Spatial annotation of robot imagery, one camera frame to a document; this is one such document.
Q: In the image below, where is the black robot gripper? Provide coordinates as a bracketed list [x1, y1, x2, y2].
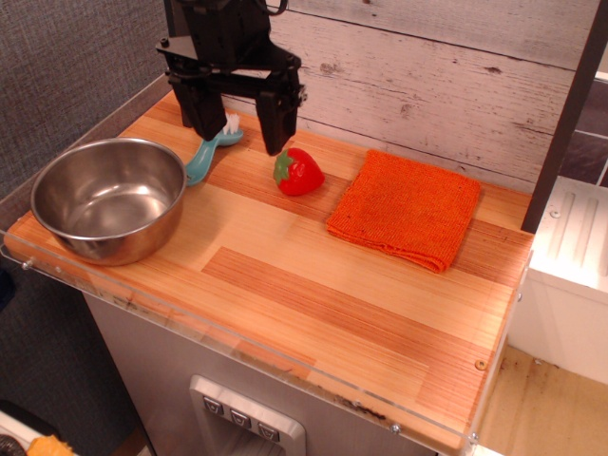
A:
[169, 1, 303, 156]

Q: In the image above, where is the red toy strawberry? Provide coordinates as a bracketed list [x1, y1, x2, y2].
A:
[273, 147, 325, 196]

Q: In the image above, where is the orange folded towel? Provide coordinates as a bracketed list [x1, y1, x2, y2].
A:
[326, 150, 481, 273]

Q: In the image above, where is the teal dish brush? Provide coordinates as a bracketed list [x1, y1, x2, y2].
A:
[185, 113, 243, 186]

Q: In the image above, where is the stainless steel bowl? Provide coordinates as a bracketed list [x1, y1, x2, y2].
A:
[30, 138, 186, 266]

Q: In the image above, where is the grey toy fridge cabinet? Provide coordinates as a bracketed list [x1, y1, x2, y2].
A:
[85, 297, 432, 455]

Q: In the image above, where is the silver dispenser panel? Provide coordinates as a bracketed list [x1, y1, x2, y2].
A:
[189, 375, 307, 456]

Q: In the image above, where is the white toy sink unit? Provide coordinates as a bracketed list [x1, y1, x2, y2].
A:
[505, 70, 608, 386]

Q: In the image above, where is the yellow object bottom left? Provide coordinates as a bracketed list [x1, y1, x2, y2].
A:
[27, 435, 75, 456]

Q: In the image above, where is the dark left post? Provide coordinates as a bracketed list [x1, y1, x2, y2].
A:
[159, 1, 198, 129]

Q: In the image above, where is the dark post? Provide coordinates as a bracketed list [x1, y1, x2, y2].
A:
[159, 1, 198, 129]
[521, 0, 607, 234]

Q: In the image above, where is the dark right post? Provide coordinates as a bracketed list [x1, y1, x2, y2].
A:
[521, 0, 607, 234]

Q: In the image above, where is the clear acrylic guard rail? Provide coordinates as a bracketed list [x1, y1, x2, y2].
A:
[6, 219, 532, 455]

